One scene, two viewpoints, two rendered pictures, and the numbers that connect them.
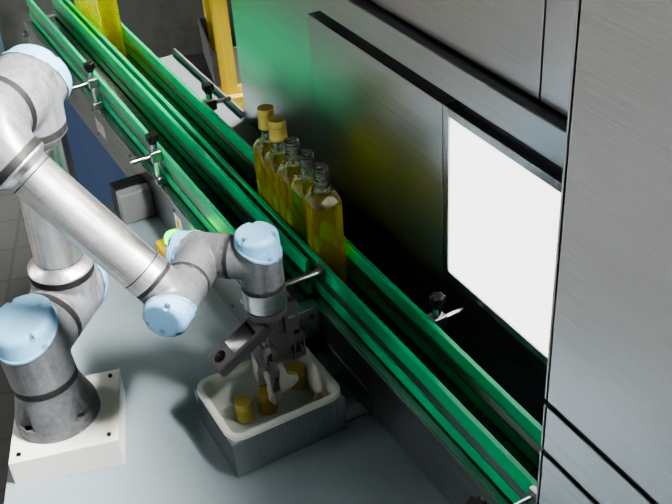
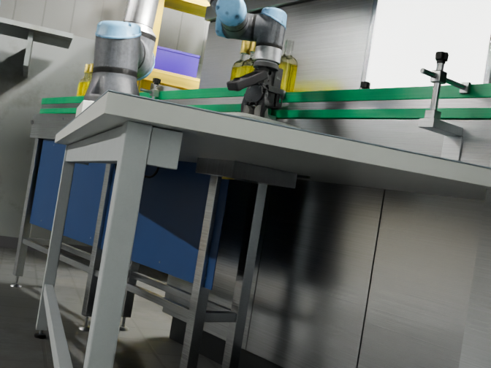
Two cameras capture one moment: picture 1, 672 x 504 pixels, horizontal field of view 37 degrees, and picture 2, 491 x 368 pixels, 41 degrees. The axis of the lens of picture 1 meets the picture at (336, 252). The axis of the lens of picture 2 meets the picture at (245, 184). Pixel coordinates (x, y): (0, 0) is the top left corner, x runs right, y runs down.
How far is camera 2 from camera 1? 1.58 m
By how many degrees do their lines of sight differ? 38
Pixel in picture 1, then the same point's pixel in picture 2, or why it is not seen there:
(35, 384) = (118, 58)
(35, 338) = (131, 25)
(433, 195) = (359, 49)
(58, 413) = (124, 85)
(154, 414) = not seen: hidden behind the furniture
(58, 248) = (147, 9)
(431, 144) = (362, 17)
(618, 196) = not seen: outside the picture
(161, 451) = not seen: hidden behind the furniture
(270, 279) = (279, 35)
